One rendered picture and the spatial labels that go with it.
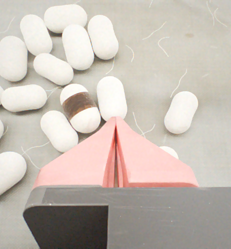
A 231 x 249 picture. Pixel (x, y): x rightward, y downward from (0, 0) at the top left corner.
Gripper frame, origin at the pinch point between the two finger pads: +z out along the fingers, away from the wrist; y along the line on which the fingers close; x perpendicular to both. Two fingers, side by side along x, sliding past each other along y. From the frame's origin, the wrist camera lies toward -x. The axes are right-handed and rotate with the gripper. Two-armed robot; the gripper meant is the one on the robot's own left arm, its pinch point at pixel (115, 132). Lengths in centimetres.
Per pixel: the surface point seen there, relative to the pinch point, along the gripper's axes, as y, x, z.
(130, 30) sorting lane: -1.3, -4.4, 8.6
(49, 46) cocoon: 5.1, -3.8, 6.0
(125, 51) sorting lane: -0.8, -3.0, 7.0
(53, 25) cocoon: 4.9, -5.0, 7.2
